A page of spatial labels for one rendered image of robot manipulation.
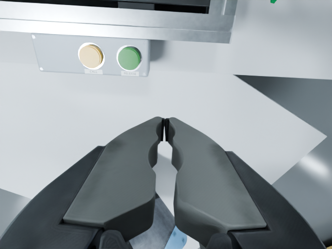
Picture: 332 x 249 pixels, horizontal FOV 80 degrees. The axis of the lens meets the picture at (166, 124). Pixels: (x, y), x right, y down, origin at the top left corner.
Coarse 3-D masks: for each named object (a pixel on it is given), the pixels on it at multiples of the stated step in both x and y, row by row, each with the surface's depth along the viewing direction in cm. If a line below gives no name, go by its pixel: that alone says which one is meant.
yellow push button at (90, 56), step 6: (84, 48) 35; (90, 48) 35; (96, 48) 36; (84, 54) 36; (90, 54) 36; (96, 54) 36; (84, 60) 36; (90, 60) 36; (96, 60) 36; (90, 66) 37; (96, 66) 37
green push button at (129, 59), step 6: (126, 48) 36; (132, 48) 36; (120, 54) 36; (126, 54) 36; (132, 54) 36; (138, 54) 36; (120, 60) 36; (126, 60) 36; (132, 60) 36; (138, 60) 37; (126, 66) 37; (132, 66) 37
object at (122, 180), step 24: (120, 144) 9; (144, 144) 10; (96, 168) 8; (120, 168) 8; (144, 168) 8; (96, 192) 7; (120, 192) 7; (144, 192) 7; (72, 216) 6; (96, 216) 6; (120, 216) 6; (144, 216) 7
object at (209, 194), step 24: (168, 120) 12; (192, 144) 10; (216, 144) 10; (192, 168) 8; (216, 168) 8; (192, 192) 7; (216, 192) 7; (240, 192) 7; (192, 216) 7; (216, 216) 6; (240, 216) 6
